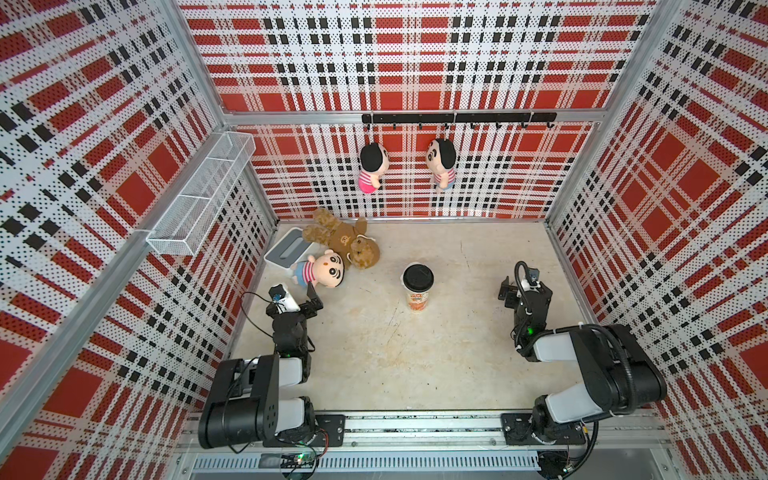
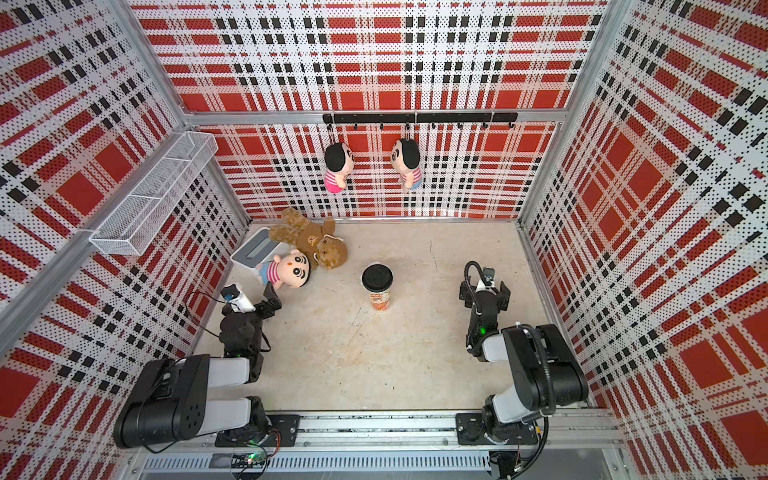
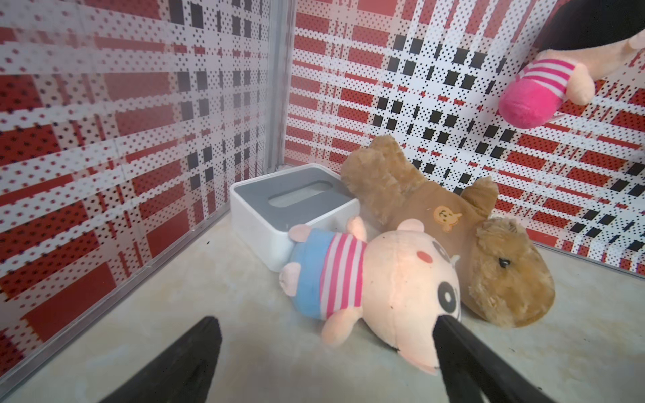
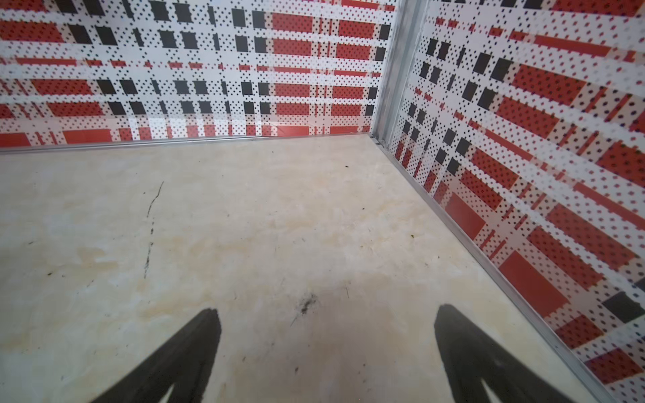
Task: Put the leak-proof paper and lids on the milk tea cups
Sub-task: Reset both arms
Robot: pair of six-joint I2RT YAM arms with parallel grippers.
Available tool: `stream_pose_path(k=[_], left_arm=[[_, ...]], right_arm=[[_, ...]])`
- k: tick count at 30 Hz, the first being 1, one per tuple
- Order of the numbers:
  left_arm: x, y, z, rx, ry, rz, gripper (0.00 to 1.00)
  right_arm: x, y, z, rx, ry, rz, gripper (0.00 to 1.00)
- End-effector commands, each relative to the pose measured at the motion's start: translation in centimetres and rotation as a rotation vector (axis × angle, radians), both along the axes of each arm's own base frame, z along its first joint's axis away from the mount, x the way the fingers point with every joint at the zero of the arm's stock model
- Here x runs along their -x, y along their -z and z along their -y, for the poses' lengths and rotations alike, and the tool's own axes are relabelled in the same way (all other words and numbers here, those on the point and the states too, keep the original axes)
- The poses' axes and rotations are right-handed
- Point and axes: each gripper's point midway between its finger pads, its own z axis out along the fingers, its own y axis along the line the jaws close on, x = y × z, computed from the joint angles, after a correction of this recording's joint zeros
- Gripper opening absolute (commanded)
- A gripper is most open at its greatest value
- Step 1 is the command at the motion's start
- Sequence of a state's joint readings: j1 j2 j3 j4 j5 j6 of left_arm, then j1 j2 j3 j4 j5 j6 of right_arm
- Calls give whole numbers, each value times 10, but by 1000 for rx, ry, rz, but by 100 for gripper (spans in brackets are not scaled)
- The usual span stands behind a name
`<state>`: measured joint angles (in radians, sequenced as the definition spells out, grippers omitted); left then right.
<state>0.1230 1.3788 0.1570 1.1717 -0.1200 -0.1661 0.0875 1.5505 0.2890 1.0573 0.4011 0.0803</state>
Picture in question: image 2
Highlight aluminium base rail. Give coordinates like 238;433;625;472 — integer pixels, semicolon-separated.
117;408;637;479

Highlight blue hanging plush doll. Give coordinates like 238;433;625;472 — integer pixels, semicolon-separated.
390;138;423;190

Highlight striped shirt boy plush doll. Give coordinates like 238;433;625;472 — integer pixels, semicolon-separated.
256;249;311;290

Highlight green circuit board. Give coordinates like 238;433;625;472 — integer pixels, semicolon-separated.
231;453;268;471

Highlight printed paper milk tea cup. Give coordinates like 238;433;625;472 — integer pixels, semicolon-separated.
366;289;391;311

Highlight brown capybara plush toy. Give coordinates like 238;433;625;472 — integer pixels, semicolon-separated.
269;208;348;270

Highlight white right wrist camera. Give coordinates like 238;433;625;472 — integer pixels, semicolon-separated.
476;267;499;295

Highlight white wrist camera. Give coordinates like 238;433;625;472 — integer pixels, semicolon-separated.
220;283;255;313
476;267;499;295

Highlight black plastic cup lid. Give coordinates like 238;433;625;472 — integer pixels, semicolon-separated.
361;263;394;294

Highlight white wire mesh shelf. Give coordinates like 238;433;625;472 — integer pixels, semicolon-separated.
89;131;218;256

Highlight black wall hook rail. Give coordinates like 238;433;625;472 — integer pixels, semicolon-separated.
322;112;519;126

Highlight pink hanging plush doll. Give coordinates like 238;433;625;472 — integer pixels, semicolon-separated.
324;142;354;194

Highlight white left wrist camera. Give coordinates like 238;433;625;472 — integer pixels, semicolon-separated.
220;283;255;313

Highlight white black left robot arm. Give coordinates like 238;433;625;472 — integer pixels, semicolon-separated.
113;282;282;453

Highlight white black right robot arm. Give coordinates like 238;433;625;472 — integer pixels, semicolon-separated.
456;280;588;446

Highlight white grey tissue box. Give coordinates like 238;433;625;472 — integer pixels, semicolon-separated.
231;227;281;270

